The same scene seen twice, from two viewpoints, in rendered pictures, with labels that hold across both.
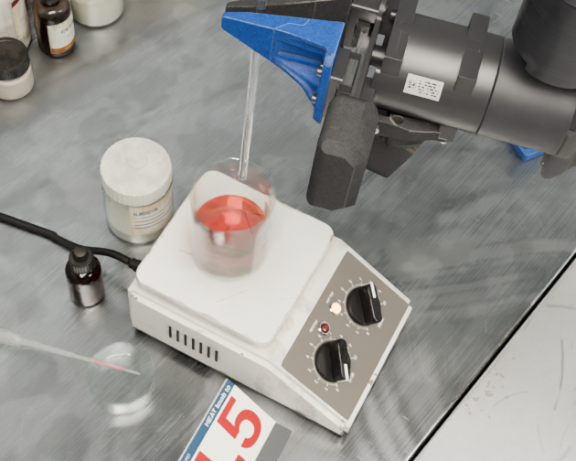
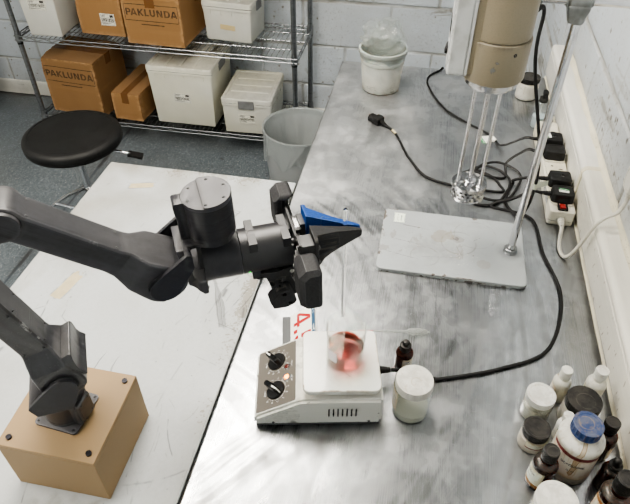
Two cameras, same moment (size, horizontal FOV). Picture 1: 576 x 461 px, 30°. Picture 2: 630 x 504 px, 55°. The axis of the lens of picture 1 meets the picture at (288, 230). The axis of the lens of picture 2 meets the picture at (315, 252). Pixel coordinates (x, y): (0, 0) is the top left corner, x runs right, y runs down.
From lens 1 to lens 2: 0.98 m
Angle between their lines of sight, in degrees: 78
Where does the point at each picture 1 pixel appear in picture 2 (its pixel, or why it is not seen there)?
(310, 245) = (311, 378)
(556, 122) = not seen: hidden behind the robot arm
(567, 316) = (172, 470)
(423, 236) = (266, 474)
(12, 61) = (529, 425)
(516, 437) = (183, 398)
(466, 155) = not seen: outside the picture
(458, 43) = (257, 230)
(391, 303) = (264, 405)
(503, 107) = not seen: hidden behind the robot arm
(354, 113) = (281, 190)
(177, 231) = (371, 355)
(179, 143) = (423, 457)
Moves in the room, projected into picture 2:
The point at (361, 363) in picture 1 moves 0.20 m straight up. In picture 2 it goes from (264, 373) to (257, 288)
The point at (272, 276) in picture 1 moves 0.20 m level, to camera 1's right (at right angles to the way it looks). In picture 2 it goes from (319, 357) to (194, 396)
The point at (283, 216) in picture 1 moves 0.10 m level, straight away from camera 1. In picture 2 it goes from (331, 385) to (359, 440)
